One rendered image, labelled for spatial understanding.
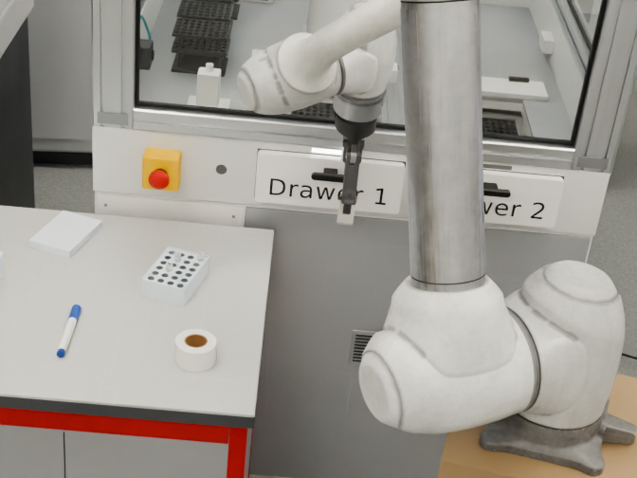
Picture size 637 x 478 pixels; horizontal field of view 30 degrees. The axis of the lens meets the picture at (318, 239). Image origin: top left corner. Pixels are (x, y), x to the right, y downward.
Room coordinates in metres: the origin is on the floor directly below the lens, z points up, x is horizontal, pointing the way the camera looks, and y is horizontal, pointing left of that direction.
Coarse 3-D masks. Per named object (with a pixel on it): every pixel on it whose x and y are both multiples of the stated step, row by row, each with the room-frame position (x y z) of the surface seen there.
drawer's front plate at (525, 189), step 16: (496, 176) 2.07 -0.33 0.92; (512, 176) 2.07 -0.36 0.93; (528, 176) 2.08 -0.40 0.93; (544, 176) 2.09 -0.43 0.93; (512, 192) 2.07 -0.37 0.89; (528, 192) 2.07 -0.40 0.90; (544, 192) 2.08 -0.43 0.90; (560, 192) 2.08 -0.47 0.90; (512, 208) 2.07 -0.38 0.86; (528, 208) 2.07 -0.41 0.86; (544, 208) 2.08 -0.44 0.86; (512, 224) 2.07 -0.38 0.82; (528, 224) 2.08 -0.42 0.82; (544, 224) 2.08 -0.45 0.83
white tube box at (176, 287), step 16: (160, 256) 1.85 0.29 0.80; (192, 256) 1.87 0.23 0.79; (208, 256) 1.87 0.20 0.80; (160, 272) 1.80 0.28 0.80; (176, 272) 1.82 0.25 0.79; (192, 272) 1.81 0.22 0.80; (208, 272) 1.87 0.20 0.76; (144, 288) 1.77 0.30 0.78; (160, 288) 1.76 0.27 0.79; (176, 288) 1.76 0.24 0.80; (192, 288) 1.79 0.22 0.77; (176, 304) 1.76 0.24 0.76
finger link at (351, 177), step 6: (348, 156) 1.88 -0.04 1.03; (360, 156) 1.89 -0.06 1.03; (348, 162) 1.88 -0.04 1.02; (348, 168) 1.88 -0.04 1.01; (354, 168) 1.88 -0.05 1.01; (348, 174) 1.88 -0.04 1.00; (354, 174) 1.88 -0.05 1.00; (348, 180) 1.88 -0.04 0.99; (354, 180) 1.88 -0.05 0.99; (348, 186) 1.87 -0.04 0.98; (354, 186) 1.87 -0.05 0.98; (348, 192) 1.87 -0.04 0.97; (354, 192) 1.87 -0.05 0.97; (342, 198) 1.87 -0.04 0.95; (354, 198) 1.87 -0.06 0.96; (354, 204) 1.87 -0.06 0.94
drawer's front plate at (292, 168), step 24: (264, 168) 2.06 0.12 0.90; (288, 168) 2.06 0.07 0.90; (312, 168) 2.06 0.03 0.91; (336, 168) 2.06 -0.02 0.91; (360, 168) 2.06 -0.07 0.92; (384, 168) 2.06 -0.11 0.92; (264, 192) 2.06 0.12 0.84; (288, 192) 2.06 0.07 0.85; (312, 192) 2.06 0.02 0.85; (336, 192) 2.06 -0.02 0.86; (384, 192) 2.07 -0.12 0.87
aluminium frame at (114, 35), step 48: (96, 0) 2.06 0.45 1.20; (624, 0) 2.10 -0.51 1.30; (96, 48) 2.06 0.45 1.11; (624, 48) 2.10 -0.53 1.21; (96, 96) 2.06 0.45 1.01; (624, 96) 2.10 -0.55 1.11; (336, 144) 2.08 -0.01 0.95; (384, 144) 2.08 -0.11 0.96; (528, 144) 2.09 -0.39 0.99; (576, 144) 2.10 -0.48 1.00
